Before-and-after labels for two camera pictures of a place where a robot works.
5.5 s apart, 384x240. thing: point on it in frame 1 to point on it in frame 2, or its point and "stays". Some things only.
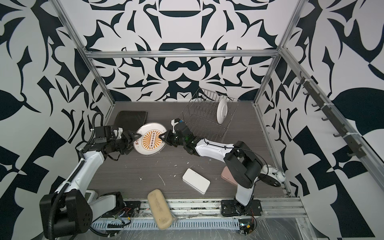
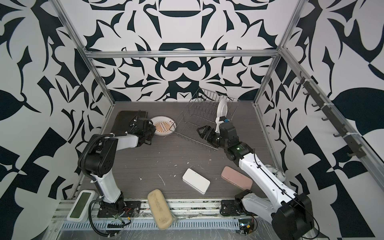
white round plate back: x=150 y=143 to x=165 y=125
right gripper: x=169 y=134 to x=207 y=132
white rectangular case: x=197 y=181 stays
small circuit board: x=246 y=225 stays
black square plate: x=130 y=120 stays
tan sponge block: x=160 y=209 stays
